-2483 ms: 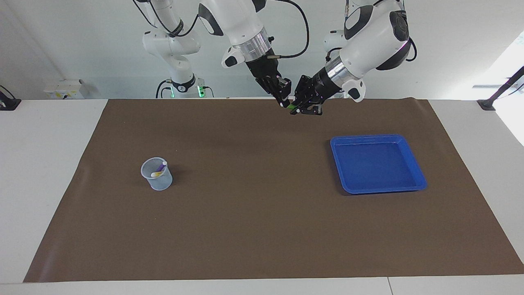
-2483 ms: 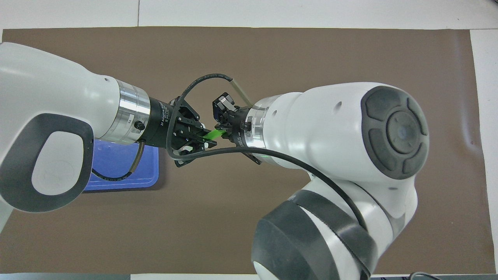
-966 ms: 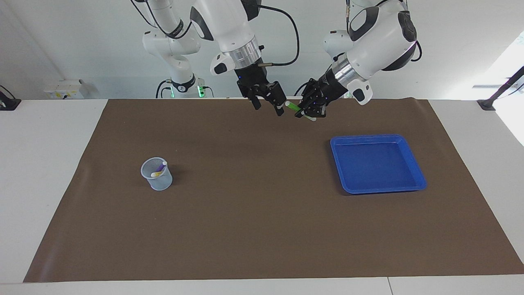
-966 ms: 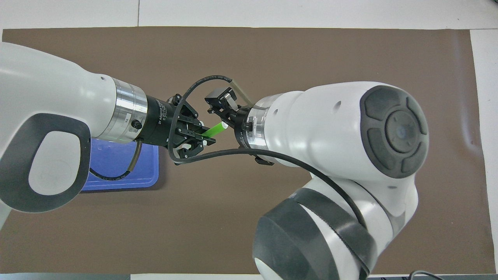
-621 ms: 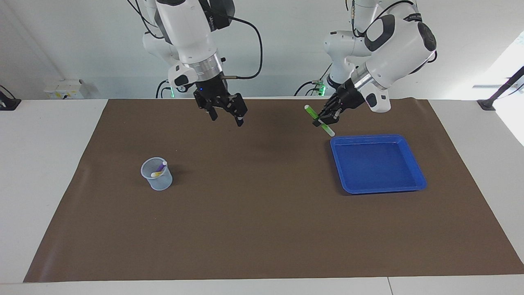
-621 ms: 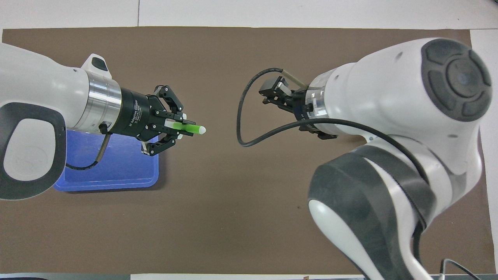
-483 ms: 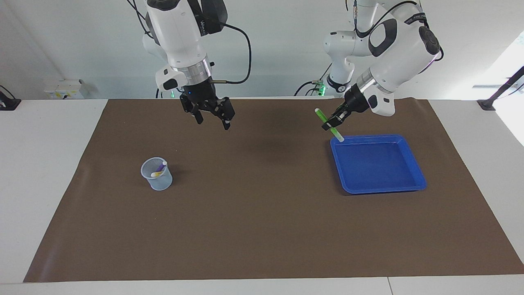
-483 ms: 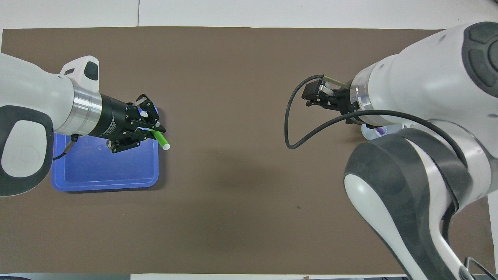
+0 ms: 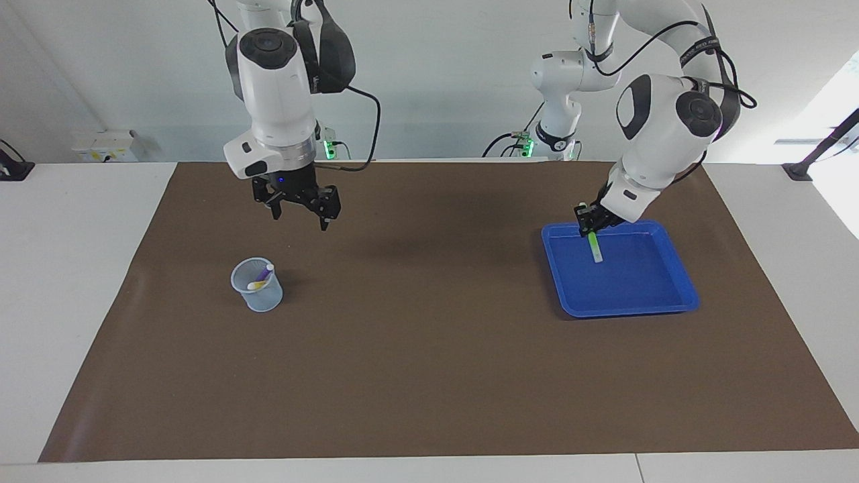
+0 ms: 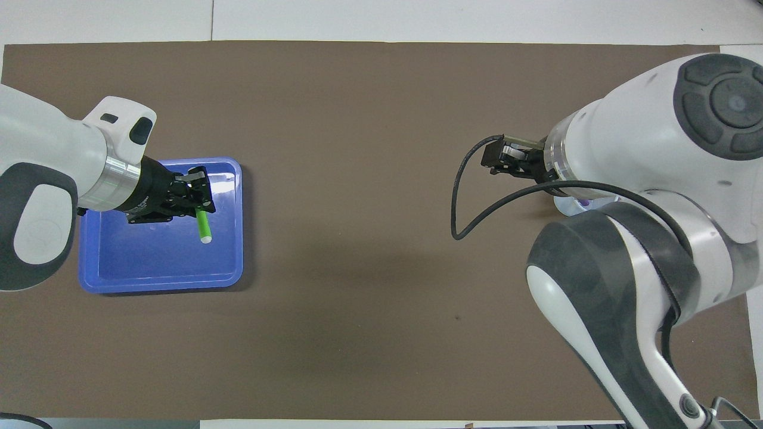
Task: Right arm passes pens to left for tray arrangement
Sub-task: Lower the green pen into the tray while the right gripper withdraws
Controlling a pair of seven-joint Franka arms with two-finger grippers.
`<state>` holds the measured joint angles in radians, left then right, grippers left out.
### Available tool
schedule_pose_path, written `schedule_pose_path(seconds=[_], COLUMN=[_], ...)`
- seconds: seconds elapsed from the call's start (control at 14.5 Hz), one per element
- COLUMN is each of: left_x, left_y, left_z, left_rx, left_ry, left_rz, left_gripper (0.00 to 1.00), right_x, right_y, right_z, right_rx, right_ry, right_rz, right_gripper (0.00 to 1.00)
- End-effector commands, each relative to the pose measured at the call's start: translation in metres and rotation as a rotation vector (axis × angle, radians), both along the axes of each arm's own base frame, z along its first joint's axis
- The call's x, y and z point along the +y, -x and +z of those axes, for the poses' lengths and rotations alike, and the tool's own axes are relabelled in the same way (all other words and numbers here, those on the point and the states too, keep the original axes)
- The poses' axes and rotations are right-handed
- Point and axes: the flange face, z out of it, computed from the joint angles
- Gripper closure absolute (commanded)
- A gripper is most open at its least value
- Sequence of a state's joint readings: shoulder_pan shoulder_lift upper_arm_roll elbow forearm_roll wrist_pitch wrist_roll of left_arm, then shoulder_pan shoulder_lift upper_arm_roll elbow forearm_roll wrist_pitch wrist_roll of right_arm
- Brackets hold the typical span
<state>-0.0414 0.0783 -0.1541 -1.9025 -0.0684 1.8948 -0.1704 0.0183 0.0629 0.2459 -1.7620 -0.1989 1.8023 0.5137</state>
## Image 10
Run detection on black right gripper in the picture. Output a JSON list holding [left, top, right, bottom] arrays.
[[480, 136, 562, 183]]

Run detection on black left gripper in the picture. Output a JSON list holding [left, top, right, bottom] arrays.
[[115, 156, 216, 225]]

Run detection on blue plastic tray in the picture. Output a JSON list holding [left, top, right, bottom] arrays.
[[78, 157, 244, 294]]

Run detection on translucent plastic cup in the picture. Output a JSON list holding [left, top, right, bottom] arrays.
[[553, 194, 597, 216]]

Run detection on brown table mat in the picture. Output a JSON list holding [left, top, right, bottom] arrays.
[[0, 41, 761, 421]]

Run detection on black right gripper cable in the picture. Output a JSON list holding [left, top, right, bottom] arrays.
[[451, 134, 692, 322]]

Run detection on loose black cable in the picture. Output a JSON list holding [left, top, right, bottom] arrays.
[[0, 412, 54, 429]]

